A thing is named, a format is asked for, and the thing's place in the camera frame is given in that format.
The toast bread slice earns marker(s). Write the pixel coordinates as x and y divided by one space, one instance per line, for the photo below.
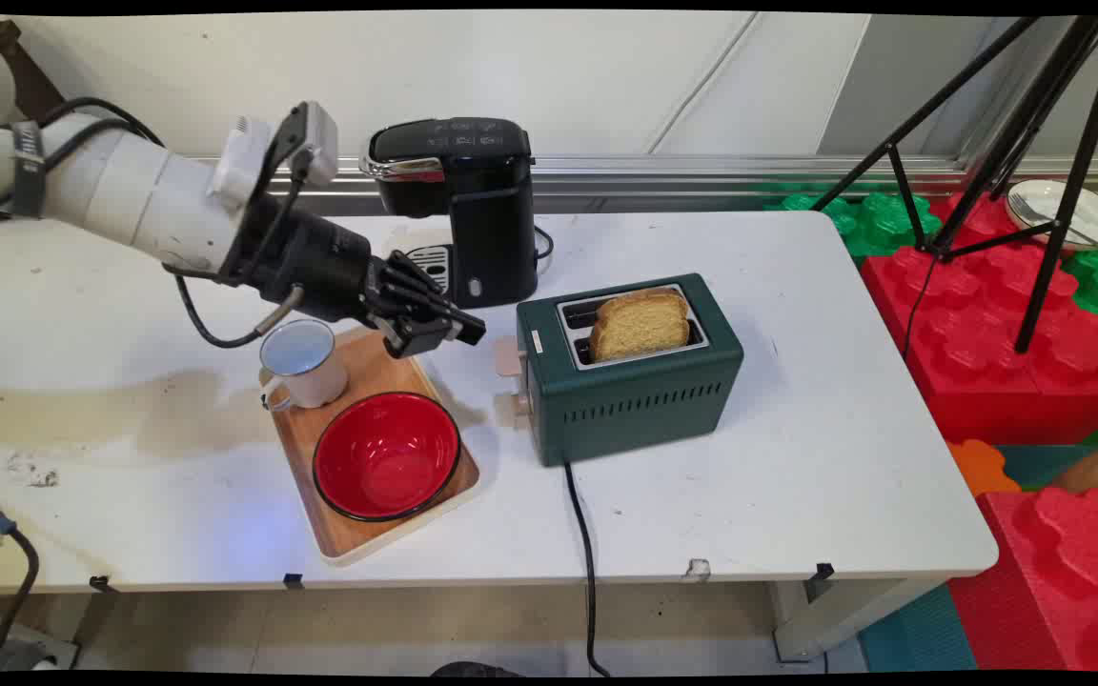
641 324

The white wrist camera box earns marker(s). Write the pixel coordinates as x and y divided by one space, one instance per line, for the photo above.
274 152

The wooden serving tray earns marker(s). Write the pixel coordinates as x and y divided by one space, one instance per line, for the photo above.
335 529

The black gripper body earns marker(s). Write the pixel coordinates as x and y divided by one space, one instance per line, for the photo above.
306 259

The red bowl black rim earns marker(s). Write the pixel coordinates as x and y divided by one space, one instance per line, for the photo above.
386 455

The green two-slot toaster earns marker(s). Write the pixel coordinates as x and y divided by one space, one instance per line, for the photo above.
640 381

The black camera tripod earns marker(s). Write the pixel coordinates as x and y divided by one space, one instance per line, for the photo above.
1035 143

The orange foam block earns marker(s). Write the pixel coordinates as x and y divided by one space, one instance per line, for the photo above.
980 467

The large red building block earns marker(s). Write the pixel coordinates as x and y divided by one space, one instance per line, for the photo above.
1059 581
997 343

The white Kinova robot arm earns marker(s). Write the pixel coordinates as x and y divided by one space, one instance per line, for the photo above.
101 186

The black coffee machine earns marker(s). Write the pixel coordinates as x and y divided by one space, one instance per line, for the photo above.
463 205

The white enamel mug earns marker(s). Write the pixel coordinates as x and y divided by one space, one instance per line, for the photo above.
303 364

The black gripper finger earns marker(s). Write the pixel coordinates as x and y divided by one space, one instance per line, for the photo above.
412 330
430 295

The white plate with fork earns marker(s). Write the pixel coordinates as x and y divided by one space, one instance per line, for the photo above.
1064 211

